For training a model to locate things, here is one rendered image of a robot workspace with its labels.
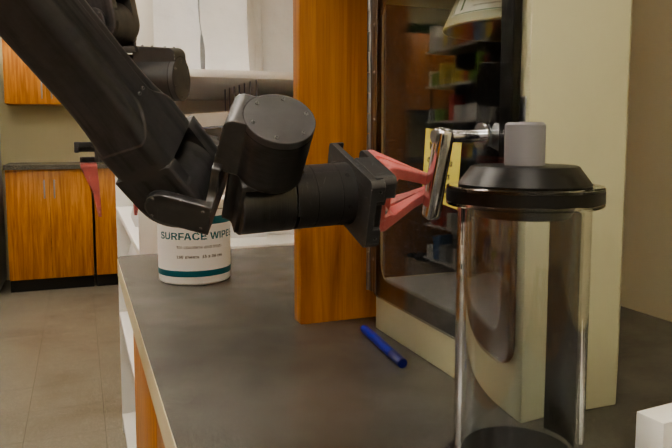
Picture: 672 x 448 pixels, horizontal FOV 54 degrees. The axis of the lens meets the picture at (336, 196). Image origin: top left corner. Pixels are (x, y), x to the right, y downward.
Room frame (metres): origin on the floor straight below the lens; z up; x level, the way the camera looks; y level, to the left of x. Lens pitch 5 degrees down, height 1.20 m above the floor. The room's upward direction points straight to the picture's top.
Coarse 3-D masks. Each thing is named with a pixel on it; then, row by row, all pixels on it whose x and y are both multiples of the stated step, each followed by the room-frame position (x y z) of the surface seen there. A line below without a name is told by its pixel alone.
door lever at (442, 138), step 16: (448, 128) 0.61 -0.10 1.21; (480, 128) 0.63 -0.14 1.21; (432, 144) 0.62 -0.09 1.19; (448, 144) 0.61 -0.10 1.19; (480, 144) 0.63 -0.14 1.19; (432, 160) 0.62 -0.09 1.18; (448, 160) 0.61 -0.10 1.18; (432, 176) 0.62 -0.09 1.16; (432, 192) 0.62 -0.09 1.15; (432, 208) 0.62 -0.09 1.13
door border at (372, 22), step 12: (372, 0) 0.87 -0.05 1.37; (372, 12) 0.87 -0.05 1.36; (372, 24) 0.87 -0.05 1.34; (372, 36) 0.87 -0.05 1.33; (372, 48) 0.87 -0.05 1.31; (372, 60) 0.87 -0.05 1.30; (372, 72) 0.87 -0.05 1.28; (372, 84) 0.87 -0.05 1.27; (372, 96) 0.87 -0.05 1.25; (372, 108) 0.87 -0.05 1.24; (372, 120) 0.87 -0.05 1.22; (372, 132) 0.87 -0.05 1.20; (372, 144) 0.87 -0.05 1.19; (372, 252) 0.86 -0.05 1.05; (372, 264) 0.86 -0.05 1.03; (372, 276) 0.86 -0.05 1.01; (372, 288) 0.86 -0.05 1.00
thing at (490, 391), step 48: (480, 192) 0.43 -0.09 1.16; (528, 192) 0.42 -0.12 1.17; (576, 192) 0.42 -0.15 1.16; (480, 240) 0.44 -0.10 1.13; (528, 240) 0.42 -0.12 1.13; (576, 240) 0.43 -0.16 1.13; (480, 288) 0.44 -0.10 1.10; (528, 288) 0.42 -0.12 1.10; (576, 288) 0.43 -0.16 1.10; (480, 336) 0.44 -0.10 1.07; (528, 336) 0.42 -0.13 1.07; (576, 336) 0.43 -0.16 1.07; (480, 384) 0.44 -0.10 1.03; (528, 384) 0.42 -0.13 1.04; (576, 384) 0.43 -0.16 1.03; (480, 432) 0.44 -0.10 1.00; (528, 432) 0.42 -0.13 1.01; (576, 432) 0.43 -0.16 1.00
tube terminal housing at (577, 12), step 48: (528, 0) 0.59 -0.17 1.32; (576, 0) 0.60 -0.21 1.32; (624, 0) 0.62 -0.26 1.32; (528, 48) 0.59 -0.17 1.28; (576, 48) 0.60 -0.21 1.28; (624, 48) 0.62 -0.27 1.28; (528, 96) 0.59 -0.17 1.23; (576, 96) 0.60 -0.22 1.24; (624, 96) 0.62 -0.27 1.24; (576, 144) 0.60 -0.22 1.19; (624, 144) 0.62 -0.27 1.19; (624, 192) 0.69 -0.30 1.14; (432, 336) 0.74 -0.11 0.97
